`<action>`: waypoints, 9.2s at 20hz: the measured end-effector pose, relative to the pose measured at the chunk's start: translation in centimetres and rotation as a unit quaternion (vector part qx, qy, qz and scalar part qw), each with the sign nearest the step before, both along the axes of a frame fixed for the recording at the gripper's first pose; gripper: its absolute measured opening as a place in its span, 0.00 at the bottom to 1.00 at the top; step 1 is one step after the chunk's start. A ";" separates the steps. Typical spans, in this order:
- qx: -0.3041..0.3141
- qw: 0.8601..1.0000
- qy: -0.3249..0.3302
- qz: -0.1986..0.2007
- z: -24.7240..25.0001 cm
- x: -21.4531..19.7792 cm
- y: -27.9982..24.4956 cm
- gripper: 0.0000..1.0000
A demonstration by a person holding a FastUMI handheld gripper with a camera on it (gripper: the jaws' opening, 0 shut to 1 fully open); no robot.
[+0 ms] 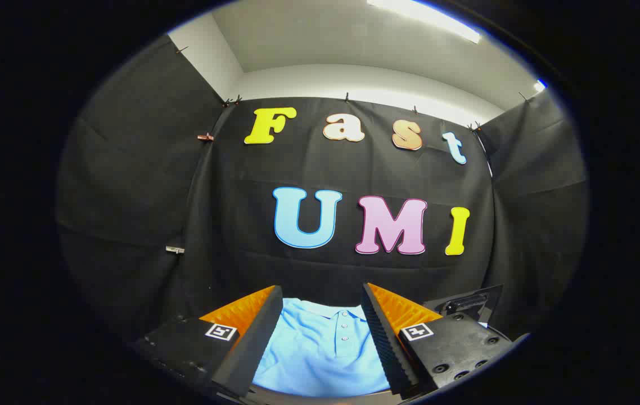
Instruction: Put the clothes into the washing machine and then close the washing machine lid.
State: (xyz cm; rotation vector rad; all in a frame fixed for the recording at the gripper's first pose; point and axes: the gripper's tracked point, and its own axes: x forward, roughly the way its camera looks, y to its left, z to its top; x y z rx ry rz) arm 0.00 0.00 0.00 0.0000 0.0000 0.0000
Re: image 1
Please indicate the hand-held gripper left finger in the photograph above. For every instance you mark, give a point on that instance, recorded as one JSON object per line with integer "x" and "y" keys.
{"x": 252, "y": 343}

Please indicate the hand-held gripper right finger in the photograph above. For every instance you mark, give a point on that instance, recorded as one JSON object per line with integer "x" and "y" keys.
{"x": 387, "y": 343}

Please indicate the light blue polo shirt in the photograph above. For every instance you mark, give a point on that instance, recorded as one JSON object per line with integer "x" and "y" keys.
{"x": 314, "y": 354}

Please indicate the silver clip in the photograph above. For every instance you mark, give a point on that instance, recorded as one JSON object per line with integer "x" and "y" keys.
{"x": 174, "y": 249}

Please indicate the black backdrop cloth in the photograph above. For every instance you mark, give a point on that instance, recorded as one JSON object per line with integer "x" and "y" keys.
{"x": 320, "y": 169}

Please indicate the copper clip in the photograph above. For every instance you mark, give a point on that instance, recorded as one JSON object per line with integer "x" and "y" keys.
{"x": 205, "y": 136}

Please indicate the long ceiling light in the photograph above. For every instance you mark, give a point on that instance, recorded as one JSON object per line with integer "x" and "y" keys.
{"x": 427, "y": 19}

